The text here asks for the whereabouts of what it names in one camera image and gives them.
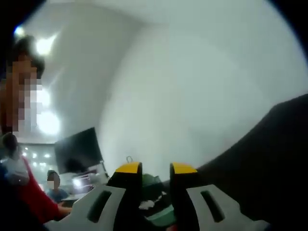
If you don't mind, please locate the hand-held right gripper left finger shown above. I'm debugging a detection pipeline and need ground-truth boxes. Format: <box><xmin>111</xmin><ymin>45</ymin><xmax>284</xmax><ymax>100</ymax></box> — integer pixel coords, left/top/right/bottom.
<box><xmin>44</xmin><ymin>161</ymin><xmax>145</xmax><ymax>231</ymax></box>

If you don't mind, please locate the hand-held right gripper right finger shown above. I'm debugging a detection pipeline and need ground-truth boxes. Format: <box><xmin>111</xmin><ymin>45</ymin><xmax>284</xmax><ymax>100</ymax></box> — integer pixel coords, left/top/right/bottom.
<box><xmin>169</xmin><ymin>162</ymin><xmax>271</xmax><ymax>231</ymax></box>

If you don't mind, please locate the large white paper trash piece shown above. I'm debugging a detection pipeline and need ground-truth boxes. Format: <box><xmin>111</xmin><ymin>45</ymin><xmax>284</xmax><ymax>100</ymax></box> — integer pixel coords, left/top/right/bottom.
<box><xmin>139</xmin><ymin>200</ymin><xmax>158</xmax><ymax>210</ymax></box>

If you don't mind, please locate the teal plastic dustpan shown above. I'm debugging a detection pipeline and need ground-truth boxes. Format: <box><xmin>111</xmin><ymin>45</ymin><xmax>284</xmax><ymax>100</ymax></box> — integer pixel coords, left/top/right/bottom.
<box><xmin>141</xmin><ymin>173</ymin><xmax>166</xmax><ymax>195</ymax></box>

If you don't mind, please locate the teal hand broom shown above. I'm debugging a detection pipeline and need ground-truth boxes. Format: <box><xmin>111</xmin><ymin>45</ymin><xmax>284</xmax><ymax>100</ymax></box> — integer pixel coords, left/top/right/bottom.
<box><xmin>144</xmin><ymin>206</ymin><xmax>175</xmax><ymax>228</ymax></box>

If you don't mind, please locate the black tabletop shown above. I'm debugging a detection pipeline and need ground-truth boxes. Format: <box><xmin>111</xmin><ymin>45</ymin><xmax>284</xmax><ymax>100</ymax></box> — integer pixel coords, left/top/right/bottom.
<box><xmin>141</xmin><ymin>93</ymin><xmax>308</xmax><ymax>231</ymax></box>

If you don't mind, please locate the black monitor screen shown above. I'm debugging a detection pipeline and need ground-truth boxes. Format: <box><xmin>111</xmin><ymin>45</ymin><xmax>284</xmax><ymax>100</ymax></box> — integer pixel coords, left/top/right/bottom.
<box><xmin>54</xmin><ymin>127</ymin><xmax>104</xmax><ymax>174</ymax></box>

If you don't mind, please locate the person in red shirt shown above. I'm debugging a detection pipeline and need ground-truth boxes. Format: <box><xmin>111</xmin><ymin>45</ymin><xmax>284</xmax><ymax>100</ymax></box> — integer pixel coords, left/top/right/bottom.
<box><xmin>0</xmin><ymin>156</ymin><xmax>61</xmax><ymax>226</ymax></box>

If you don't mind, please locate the grey chest device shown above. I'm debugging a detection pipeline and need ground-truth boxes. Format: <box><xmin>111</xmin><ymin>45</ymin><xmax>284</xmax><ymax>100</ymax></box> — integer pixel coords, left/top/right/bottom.
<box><xmin>0</xmin><ymin>133</ymin><xmax>31</xmax><ymax>185</ymax></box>

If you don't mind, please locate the person's head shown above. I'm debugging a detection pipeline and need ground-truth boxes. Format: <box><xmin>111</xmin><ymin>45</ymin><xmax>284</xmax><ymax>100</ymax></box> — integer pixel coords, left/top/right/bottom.
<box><xmin>13</xmin><ymin>35</ymin><xmax>46</xmax><ymax>73</ymax></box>

